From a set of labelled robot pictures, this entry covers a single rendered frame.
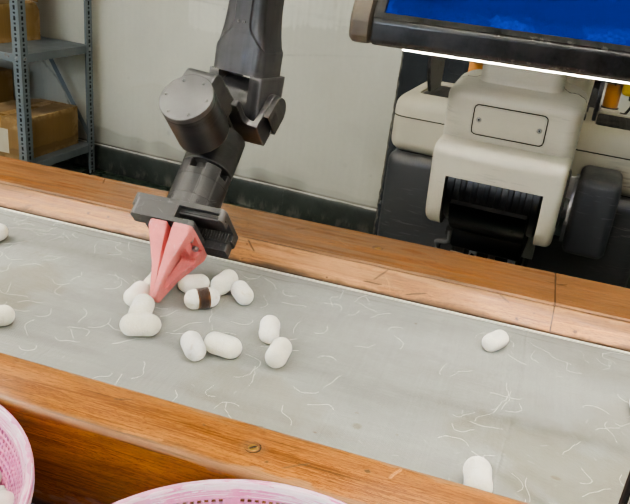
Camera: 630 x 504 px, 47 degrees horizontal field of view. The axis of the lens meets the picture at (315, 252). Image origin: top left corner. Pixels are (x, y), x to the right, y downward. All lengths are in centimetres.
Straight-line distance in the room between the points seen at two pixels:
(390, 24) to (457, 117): 80
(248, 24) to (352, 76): 202
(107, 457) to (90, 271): 31
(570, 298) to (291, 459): 42
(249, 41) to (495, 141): 58
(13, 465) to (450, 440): 33
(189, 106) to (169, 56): 244
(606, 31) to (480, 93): 79
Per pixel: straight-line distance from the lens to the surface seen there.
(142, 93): 328
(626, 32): 49
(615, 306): 86
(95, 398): 59
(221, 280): 77
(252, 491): 50
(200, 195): 77
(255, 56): 81
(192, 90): 75
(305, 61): 289
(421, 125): 156
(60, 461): 60
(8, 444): 57
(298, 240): 87
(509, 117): 126
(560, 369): 75
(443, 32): 48
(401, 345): 73
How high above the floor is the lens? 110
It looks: 24 degrees down
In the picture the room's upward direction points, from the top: 6 degrees clockwise
